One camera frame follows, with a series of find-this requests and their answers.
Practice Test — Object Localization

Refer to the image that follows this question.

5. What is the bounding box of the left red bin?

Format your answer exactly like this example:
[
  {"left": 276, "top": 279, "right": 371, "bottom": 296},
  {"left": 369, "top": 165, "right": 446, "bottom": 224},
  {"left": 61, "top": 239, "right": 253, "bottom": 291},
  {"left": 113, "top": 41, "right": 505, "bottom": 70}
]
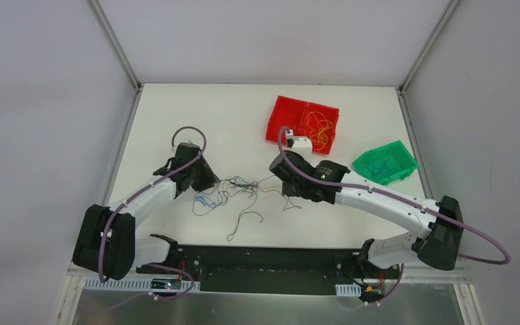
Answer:
[{"left": 265, "top": 95, "right": 308, "bottom": 143}]

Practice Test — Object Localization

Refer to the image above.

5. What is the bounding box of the yellow wire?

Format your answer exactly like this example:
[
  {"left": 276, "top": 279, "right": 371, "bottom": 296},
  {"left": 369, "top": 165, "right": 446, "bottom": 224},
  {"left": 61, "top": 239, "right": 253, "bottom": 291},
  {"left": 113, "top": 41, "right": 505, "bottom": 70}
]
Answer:
[{"left": 305, "top": 111, "right": 335, "bottom": 149}]

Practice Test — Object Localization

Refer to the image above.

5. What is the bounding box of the red bin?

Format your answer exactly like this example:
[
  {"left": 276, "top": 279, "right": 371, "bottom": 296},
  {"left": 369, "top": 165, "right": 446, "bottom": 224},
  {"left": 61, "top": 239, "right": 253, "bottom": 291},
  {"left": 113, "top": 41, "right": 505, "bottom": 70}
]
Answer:
[
  {"left": 265, "top": 95, "right": 308, "bottom": 143},
  {"left": 303, "top": 102, "right": 340, "bottom": 155}
]

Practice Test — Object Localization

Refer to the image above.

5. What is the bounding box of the blue wire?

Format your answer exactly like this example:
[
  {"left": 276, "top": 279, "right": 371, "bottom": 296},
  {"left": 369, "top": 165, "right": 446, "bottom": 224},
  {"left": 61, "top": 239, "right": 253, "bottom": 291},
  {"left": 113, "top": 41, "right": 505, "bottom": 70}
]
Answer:
[{"left": 363, "top": 156, "right": 397, "bottom": 178}]

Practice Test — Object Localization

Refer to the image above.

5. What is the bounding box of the right red bin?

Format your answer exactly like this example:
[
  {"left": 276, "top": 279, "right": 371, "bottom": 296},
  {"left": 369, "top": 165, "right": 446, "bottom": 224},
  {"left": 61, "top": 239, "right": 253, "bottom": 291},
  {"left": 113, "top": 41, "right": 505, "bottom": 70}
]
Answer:
[{"left": 303, "top": 102, "right": 340, "bottom": 155}]

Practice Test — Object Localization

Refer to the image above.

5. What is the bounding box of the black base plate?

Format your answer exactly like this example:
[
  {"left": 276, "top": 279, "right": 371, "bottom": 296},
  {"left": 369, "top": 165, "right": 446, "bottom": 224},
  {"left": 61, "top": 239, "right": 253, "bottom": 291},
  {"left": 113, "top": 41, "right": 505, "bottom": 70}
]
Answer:
[{"left": 162, "top": 245, "right": 399, "bottom": 296}]

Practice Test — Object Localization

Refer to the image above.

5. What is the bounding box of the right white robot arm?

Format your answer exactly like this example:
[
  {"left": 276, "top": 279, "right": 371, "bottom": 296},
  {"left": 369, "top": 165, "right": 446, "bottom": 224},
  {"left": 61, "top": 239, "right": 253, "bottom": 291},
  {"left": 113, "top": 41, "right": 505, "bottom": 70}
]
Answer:
[{"left": 269, "top": 150, "right": 462, "bottom": 278}]

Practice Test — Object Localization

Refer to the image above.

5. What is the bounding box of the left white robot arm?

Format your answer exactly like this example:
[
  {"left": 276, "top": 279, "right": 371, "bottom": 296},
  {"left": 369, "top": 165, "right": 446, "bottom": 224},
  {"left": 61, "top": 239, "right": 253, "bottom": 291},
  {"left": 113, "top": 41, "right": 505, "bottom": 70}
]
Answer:
[{"left": 72, "top": 142, "right": 219, "bottom": 280}]

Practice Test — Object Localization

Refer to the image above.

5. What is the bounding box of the green plastic bin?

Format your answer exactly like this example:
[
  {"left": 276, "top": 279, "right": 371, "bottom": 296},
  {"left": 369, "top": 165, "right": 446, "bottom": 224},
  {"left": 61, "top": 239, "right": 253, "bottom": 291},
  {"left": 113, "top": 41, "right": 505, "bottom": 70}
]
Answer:
[{"left": 352, "top": 140, "right": 420, "bottom": 186}]

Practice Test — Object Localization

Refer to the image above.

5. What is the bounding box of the wire bundle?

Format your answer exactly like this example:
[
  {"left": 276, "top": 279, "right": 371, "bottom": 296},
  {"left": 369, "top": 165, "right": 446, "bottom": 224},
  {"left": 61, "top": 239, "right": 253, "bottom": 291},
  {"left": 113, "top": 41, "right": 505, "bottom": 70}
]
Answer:
[{"left": 192, "top": 175, "right": 303, "bottom": 243}]

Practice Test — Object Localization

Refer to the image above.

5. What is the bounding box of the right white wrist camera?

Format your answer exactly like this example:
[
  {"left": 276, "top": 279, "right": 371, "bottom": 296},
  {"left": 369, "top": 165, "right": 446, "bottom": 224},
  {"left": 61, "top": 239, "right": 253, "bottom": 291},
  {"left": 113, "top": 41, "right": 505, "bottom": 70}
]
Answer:
[{"left": 284, "top": 130, "right": 313, "bottom": 161}]

